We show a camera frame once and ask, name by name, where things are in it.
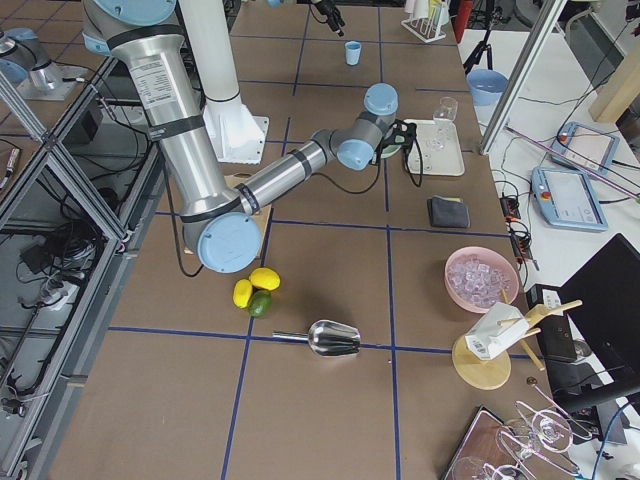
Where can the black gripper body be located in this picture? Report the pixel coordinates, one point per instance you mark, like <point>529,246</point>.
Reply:
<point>389,142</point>

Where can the green bowl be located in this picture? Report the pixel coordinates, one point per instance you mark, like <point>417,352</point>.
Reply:
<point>390,146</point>

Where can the light blue cup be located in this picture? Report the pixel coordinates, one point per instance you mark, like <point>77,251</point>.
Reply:
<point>352,52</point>

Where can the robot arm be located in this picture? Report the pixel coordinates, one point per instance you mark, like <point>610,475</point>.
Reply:
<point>323,11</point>
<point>179,57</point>

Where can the large blue bowl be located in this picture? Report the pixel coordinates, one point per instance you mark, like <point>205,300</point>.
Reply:
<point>486,86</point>

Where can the pink bowl of ice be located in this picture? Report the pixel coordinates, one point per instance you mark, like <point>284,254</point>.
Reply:
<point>476,278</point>

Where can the steel ice scoop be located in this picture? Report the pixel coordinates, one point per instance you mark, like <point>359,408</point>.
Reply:
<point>327,338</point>

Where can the cream bear tray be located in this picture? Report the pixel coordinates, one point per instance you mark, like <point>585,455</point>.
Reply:
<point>439,152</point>

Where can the clear wine glass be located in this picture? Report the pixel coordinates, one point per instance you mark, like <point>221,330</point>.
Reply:
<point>444,117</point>

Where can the grey yellow cloth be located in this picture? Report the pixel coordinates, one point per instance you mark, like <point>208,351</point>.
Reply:
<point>446,213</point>

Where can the red cylinder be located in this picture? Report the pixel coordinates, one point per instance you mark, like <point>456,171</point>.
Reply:
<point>461,20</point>

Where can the teach pendant far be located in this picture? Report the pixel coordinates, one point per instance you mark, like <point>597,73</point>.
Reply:
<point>584,145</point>

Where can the teach pendant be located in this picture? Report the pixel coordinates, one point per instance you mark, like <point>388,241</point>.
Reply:
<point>584,145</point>
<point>567,200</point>

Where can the teach pendant near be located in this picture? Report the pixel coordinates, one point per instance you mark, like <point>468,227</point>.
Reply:
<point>567,200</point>

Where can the yellow lemon front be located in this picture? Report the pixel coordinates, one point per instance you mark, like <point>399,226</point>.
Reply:
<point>265,278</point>

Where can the yellow lemon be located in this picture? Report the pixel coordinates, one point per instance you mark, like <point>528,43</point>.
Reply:
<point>265,278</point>
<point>242,293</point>

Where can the green lime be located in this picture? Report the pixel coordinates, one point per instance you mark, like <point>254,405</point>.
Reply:
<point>260,303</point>

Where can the white carton box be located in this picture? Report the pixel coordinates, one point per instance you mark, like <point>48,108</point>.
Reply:
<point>497,330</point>

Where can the yellow lemon rear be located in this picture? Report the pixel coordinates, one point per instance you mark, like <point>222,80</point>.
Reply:
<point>242,293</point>

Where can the wooden mug tree stand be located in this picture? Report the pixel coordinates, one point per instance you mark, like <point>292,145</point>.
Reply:
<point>492,374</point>

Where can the black monitor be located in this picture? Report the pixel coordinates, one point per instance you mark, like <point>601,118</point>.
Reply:
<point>608,287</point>

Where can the white wire cup rack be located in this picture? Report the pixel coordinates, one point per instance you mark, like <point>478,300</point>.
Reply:
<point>426,19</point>

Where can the black camera tripod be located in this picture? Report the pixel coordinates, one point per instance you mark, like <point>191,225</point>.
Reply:
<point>491,18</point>

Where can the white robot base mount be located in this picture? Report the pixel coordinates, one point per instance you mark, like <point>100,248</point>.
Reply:
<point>236,135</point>

